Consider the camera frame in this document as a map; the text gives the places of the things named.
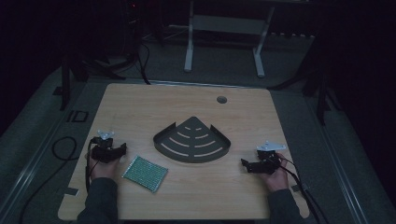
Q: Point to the black metal corner shelf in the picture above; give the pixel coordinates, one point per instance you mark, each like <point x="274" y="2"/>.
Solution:
<point x="191" y="146"/>

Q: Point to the black tripod stand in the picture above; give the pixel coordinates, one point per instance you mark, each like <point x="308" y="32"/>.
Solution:
<point x="320" y="93"/>
<point x="67" y="81"/>

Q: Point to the white metal stand frame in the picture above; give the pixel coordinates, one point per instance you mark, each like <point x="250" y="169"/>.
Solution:
<point x="227" y="25"/>

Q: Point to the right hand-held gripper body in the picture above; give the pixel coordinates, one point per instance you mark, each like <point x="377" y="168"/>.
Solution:
<point x="267" y="160"/>

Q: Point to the person's right hand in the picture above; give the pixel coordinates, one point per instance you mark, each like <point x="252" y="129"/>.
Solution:
<point x="278" y="179"/>

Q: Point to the person's left hand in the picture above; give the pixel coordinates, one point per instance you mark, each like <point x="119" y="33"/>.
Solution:
<point x="104" y="169"/>

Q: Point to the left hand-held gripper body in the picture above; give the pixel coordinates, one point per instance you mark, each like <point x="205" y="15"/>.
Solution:
<point x="102" y="150"/>

